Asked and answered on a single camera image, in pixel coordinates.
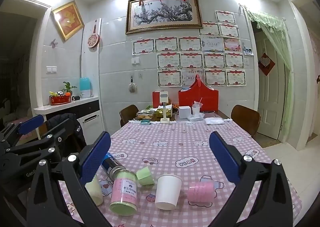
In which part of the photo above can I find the small green potted plant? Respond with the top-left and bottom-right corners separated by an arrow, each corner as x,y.
62,81 -> 77,96

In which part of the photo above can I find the food container tray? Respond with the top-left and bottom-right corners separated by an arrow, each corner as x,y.
135,109 -> 155,120

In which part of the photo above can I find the black jacket on chair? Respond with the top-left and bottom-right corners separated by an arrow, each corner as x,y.
44,113 -> 87,158

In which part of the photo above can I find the left brown wooden chair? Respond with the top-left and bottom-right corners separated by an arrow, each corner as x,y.
119,104 -> 139,127

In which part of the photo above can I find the white panelled door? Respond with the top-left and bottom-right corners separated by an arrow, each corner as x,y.
254,32 -> 285,139

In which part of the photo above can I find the white sideboard cabinet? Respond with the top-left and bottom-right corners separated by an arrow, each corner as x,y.
33,96 -> 106,140

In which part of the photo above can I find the red gift bag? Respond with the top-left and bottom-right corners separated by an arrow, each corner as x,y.
178,75 -> 219,112

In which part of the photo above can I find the pink checkered tablecloth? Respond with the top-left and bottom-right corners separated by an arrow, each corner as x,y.
97,121 -> 271,226

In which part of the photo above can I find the white square box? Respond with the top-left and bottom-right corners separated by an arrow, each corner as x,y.
178,106 -> 191,120

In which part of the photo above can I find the green lace door curtain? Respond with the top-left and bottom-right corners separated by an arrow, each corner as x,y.
242,6 -> 294,141

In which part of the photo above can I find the small red box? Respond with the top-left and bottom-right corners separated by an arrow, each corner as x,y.
152,91 -> 162,108

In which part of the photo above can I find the small green cup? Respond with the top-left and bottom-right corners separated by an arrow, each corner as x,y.
136,166 -> 154,186

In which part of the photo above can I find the gold framed orange picture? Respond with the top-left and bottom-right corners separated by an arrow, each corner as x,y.
51,0 -> 84,41

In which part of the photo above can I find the white paper cup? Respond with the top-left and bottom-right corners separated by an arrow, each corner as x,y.
155,174 -> 182,211

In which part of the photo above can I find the pink plastic cup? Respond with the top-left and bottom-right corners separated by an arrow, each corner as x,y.
187,181 -> 215,203

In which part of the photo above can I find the pink green labelled bottle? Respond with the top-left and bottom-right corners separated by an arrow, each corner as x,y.
101,153 -> 137,216

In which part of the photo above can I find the brown wooden chair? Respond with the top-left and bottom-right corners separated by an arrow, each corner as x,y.
231,104 -> 261,138
119,104 -> 139,127

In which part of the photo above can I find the cream white cup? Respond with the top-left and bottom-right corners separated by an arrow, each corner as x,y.
85,175 -> 103,206

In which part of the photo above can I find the red round wall ornament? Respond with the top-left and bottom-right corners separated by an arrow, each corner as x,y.
87,24 -> 100,48

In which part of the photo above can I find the white desk lamp stand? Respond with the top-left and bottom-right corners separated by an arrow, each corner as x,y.
159,91 -> 170,124

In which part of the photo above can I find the light blue humidifier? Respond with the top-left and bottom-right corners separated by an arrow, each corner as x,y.
79,77 -> 92,98

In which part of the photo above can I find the white plastic bag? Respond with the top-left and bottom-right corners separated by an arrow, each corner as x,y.
204,118 -> 225,125

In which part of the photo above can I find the red diamond door decoration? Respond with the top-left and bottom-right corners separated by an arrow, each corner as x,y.
258,53 -> 275,76

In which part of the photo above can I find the right brown wooden chair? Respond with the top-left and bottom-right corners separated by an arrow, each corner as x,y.
231,104 -> 261,138

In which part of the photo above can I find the framed plum blossom painting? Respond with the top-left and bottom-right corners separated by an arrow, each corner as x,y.
126,0 -> 203,34

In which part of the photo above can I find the white cup with straws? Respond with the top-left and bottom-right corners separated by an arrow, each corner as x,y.
192,98 -> 203,115

